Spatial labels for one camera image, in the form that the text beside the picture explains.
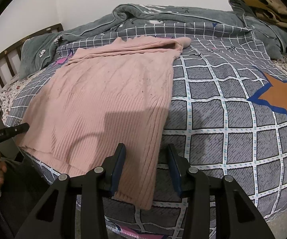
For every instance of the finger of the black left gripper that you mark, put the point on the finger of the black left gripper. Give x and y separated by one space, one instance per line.
10 132

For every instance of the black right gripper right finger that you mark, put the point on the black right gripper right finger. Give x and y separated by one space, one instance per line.
236 215

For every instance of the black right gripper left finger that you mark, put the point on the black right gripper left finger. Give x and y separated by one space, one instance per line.
54 214

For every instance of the pink knit sweater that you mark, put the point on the pink knit sweater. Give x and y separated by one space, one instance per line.
116 93

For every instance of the floral bed sheet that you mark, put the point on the floral bed sheet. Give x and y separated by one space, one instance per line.
10 91

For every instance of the dark wooden bed headboard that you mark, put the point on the dark wooden bed headboard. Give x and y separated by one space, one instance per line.
10 58

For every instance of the grey-green fleece blanket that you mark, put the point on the grey-green fleece blanket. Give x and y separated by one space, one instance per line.
38 52

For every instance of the grey checked star duvet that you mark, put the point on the grey checked star duvet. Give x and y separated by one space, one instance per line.
215 120

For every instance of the brown leopard print cloth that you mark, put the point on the brown leopard print cloth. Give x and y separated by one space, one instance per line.
271 11

